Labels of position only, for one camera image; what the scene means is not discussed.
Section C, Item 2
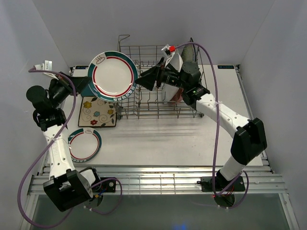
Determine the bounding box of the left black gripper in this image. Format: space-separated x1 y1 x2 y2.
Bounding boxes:
48 71 92 108

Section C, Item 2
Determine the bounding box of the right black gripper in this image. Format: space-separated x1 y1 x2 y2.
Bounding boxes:
135 57 188 91

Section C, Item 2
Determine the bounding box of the white oval platter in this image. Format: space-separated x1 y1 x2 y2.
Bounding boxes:
162 53 183 102

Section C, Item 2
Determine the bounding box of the cream square flower plate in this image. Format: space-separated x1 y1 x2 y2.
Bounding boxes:
78 96 117 128

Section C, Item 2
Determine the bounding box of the pink dotted scalloped plate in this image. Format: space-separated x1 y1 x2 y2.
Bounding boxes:
169 89 183 104

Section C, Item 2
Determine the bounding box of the speckled beige round plate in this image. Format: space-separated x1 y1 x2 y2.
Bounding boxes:
181 44 195 62

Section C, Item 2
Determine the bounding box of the black square floral plate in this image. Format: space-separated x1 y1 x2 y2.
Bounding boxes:
192 44 198 63

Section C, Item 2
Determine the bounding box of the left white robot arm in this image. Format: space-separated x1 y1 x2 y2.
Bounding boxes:
26 75 102 212

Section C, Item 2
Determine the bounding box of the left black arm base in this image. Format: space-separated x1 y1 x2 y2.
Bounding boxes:
93 177 117 194

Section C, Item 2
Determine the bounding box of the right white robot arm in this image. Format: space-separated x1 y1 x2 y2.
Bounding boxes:
135 59 267 191

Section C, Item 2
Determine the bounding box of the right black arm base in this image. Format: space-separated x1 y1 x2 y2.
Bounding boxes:
197 176 246 192

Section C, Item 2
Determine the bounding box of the left logo sticker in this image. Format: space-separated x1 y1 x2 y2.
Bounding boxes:
75 65 88 69

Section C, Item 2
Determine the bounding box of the logo sticker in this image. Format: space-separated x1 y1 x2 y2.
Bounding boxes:
75 65 88 69
217 65 235 69

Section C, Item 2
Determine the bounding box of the round plate red teal rim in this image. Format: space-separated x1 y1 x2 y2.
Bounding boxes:
68 128 102 163

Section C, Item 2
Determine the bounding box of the right logo sticker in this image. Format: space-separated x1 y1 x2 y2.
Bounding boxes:
217 65 235 69

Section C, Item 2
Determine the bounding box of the grey wire dish rack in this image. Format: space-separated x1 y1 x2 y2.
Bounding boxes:
113 34 204 120

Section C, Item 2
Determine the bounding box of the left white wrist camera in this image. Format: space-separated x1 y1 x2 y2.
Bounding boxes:
34 60 58 80

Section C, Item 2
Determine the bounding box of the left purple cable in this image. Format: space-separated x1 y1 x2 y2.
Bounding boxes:
17 68 123 228

